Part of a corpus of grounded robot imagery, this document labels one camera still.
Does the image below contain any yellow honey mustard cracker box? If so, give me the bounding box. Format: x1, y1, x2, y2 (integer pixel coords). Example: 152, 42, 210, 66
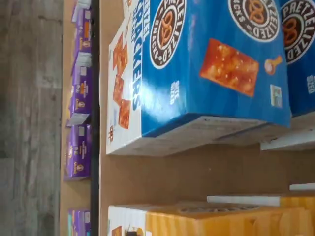
107, 201, 315, 236
206, 183, 315, 209

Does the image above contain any blue sea salt cracker box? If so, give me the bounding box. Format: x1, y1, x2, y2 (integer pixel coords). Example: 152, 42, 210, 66
105, 0, 293, 157
260, 0, 315, 151

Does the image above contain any black metal shelf rack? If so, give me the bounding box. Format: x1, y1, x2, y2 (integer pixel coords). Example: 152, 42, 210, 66
61, 0, 315, 236

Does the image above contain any purple snack box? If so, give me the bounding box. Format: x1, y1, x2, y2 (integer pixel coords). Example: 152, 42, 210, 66
71, 0, 93, 48
69, 51, 93, 124
67, 208, 92, 236
64, 124, 92, 182

